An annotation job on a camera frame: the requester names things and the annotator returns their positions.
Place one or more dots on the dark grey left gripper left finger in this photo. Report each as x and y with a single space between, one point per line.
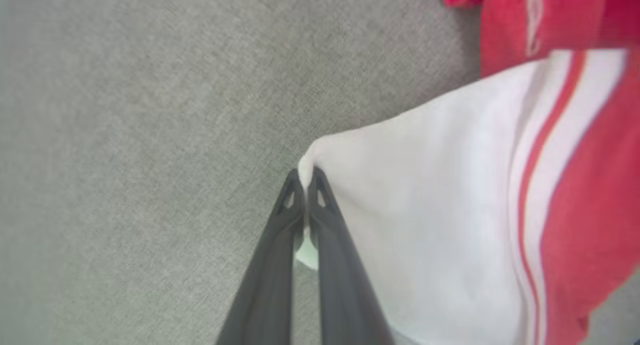
272 285

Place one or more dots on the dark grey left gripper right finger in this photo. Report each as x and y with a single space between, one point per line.
345 295

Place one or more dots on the red and white shirt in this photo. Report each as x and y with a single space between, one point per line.
450 185

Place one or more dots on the grey fabric sofa seat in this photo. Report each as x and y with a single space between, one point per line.
125 160

